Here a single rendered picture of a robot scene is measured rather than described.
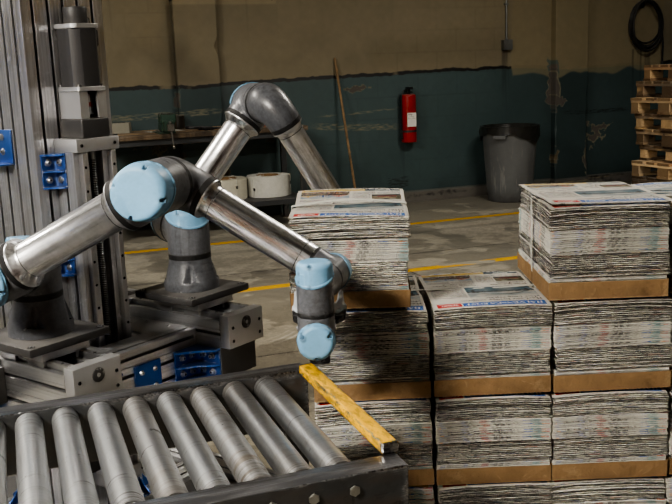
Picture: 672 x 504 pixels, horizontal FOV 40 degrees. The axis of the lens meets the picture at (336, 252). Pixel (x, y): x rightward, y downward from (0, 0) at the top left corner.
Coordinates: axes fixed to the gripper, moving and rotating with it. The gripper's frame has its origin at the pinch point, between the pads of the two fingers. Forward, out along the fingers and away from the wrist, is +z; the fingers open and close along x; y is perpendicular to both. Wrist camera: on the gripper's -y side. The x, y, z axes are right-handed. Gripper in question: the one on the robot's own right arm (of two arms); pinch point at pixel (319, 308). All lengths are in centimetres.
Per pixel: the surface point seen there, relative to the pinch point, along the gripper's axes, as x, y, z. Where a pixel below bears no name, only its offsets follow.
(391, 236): -17.3, 16.0, 3.1
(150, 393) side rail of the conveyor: 32, -5, -40
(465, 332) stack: -34.7, -8.3, 4.6
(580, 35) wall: -265, 77, 787
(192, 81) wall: 126, 44, 645
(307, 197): 2.9, 21.9, 30.5
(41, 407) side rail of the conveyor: 51, -5, -45
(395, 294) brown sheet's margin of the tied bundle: -18.0, 2.0, 2.9
